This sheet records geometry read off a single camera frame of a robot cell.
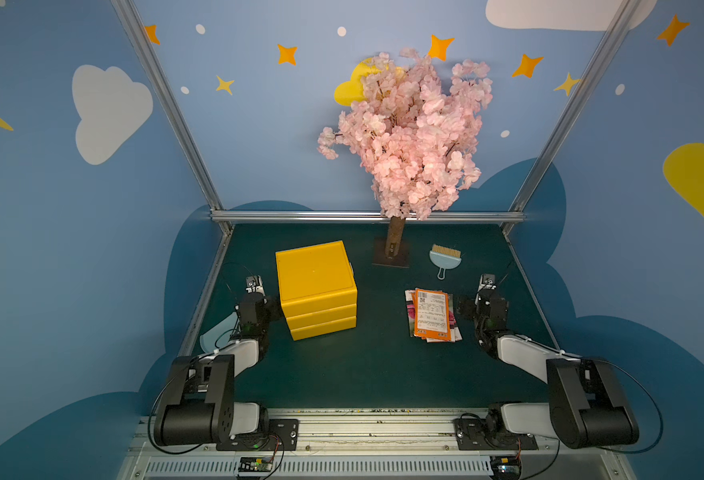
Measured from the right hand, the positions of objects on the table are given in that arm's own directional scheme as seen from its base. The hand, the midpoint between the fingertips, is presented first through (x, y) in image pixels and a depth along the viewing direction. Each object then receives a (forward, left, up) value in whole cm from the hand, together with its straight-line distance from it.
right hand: (485, 295), depth 93 cm
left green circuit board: (-47, +63, -8) cm, 79 cm away
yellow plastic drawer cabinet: (-11, +50, +15) cm, 53 cm away
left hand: (-5, +70, +1) cm, 70 cm away
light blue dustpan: (-16, +83, -6) cm, 85 cm away
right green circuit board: (-44, +1, -10) cm, 45 cm away
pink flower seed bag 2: (-2, +23, -7) cm, 24 cm away
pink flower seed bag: (-11, +10, -6) cm, 16 cm away
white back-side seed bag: (-5, +17, -5) cm, 18 cm away
